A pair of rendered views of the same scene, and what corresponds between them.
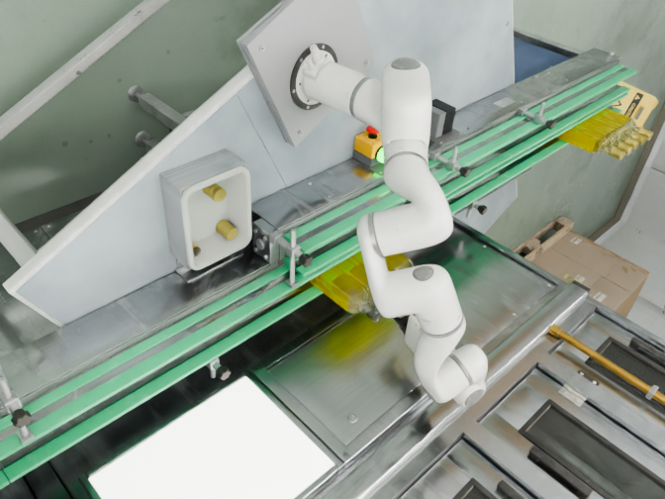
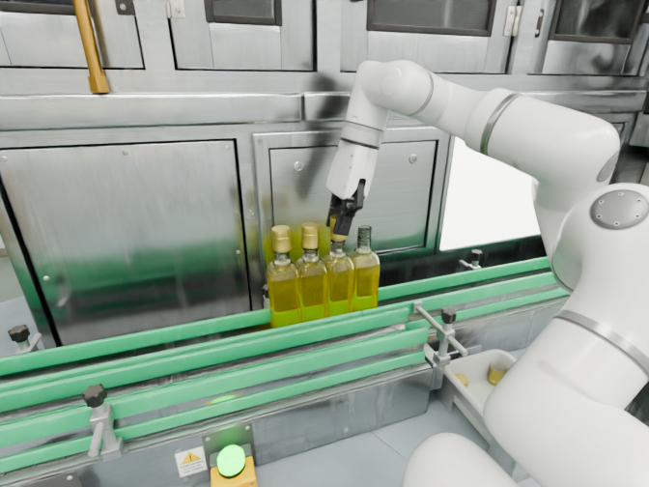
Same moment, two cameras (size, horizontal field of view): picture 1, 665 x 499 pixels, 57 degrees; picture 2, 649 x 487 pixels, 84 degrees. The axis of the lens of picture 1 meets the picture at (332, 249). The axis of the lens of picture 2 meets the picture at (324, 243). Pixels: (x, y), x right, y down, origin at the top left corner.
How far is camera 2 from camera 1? 1.27 m
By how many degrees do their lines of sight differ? 53
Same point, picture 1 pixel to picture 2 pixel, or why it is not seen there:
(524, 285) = (52, 182)
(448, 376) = (442, 89)
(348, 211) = (335, 372)
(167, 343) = (522, 293)
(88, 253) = not seen: hidden behind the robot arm
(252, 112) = not seen: outside the picture
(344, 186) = (315, 414)
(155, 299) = (508, 336)
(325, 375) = (395, 213)
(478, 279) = (118, 231)
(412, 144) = (625, 396)
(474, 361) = (422, 75)
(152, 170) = not seen: hidden behind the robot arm
